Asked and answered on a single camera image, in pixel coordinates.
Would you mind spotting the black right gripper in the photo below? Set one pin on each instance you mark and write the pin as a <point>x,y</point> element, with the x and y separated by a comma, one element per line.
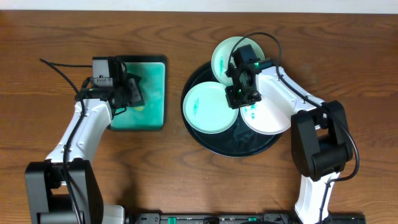
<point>241,100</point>

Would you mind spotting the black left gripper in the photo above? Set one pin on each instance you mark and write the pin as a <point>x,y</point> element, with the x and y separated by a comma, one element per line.
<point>134,92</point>

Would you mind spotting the yellow green sponge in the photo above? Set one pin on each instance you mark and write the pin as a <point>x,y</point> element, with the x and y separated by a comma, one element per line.
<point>139,108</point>

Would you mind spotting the mint plate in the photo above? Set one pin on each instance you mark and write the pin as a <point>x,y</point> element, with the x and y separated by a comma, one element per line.
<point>206,109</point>
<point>219,60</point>

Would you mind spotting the mint plate top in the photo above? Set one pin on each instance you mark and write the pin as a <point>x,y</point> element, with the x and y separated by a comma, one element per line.
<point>219,60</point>

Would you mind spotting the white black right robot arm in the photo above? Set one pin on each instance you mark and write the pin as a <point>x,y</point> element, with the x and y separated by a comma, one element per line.
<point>320,141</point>

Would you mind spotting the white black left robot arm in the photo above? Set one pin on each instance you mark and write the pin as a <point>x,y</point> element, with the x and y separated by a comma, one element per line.
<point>63,187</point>

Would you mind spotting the green rectangular soap tray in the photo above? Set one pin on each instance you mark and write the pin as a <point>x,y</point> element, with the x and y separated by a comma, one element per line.
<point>153,72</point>

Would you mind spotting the round black tray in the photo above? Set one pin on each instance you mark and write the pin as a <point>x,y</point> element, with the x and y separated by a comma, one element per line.
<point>238,140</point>

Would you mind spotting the white plate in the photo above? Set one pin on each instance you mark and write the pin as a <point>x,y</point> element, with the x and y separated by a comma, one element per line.
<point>265,117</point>

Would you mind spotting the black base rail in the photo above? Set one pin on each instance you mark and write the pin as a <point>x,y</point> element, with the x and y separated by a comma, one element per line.
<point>155,218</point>

